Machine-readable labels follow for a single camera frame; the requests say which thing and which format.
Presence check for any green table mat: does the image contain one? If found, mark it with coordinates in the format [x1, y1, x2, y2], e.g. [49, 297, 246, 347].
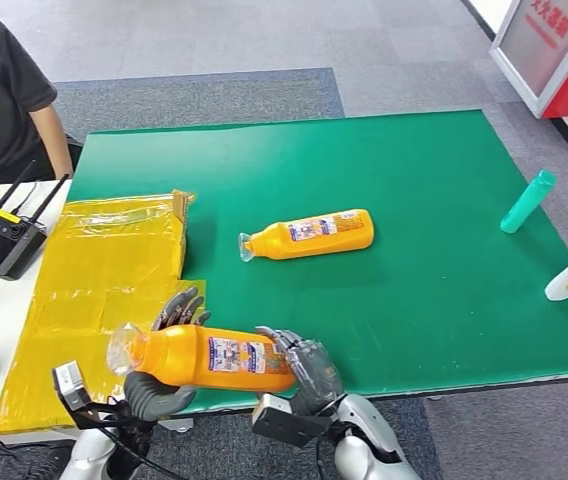
[66, 109, 568, 417]

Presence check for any dark grey floor rug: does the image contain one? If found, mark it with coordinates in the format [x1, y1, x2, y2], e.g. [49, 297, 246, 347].
[54, 68, 346, 152]

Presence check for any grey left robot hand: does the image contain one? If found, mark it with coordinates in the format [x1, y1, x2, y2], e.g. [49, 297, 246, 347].
[122, 286, 212, 425]

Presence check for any yellow taped cardboard box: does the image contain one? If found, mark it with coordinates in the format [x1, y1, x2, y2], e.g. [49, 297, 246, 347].
[0, 189, 207, 436]

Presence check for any white table foot plate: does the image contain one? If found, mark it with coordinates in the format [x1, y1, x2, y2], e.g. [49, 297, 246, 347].
[159, 416, 195, 436]

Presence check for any teal plastic bottle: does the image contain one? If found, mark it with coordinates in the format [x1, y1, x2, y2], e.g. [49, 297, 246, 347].
[499, 169, 557, 235]

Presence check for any orange detergent bottle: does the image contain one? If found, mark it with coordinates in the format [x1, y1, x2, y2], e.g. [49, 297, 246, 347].
[237, 208, 375, 264]
[106, 322, 298, 394]

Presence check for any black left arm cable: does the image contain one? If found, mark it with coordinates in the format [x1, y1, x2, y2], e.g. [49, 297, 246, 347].
[91, 423, 187, 480]

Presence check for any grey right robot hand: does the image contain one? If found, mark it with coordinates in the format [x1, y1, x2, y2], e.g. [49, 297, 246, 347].
[255, 325, 345, 419]

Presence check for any red and white display stand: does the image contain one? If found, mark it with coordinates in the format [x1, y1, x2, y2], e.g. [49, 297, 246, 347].
[489, 0, 568, 121]

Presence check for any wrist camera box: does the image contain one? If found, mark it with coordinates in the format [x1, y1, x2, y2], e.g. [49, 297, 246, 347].
[52, 360, 91, 414]
[251, 393, 336, 449]

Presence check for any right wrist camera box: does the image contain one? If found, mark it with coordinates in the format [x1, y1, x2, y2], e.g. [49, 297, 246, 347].
[251, 393, 336, 449]

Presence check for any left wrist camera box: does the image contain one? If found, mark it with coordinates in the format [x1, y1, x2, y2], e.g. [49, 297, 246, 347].
[52, 360, 91, 414]

